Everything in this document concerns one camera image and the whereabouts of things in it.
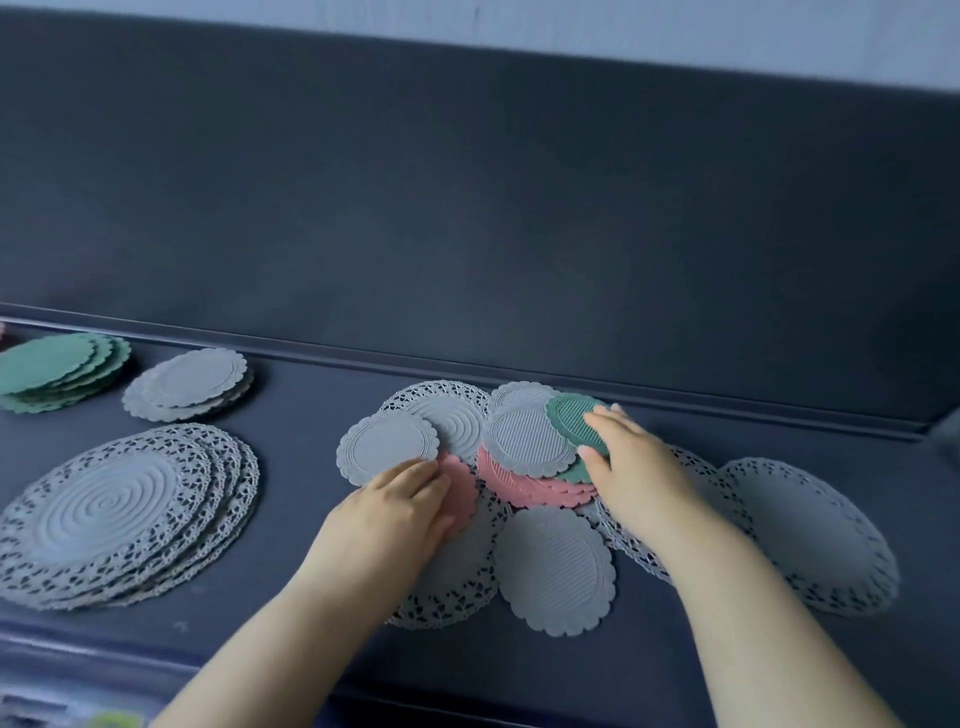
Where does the person's left hand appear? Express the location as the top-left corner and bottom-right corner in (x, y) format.
(294, 458), (457, 616)

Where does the person's right hand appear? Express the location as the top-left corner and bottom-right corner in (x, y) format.
(575, 404), (735, 573)

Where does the mixed pile of coasters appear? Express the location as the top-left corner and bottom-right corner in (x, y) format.
(335, 380), (901, 639)

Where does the stack of green coasters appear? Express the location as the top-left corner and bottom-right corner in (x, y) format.
(0, 333), (133, 415)

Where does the person's right forearm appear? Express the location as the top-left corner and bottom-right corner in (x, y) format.
(659, 517), (905, 728)

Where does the person's left forearm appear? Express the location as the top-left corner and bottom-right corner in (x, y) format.
(153, 562), (429, 728)

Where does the dark blue shelf board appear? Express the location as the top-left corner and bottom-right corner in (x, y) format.
(0, 318), (960, 728)

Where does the clear shelf edge rail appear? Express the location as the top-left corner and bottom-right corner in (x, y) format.
(0, 622), (421, 728)

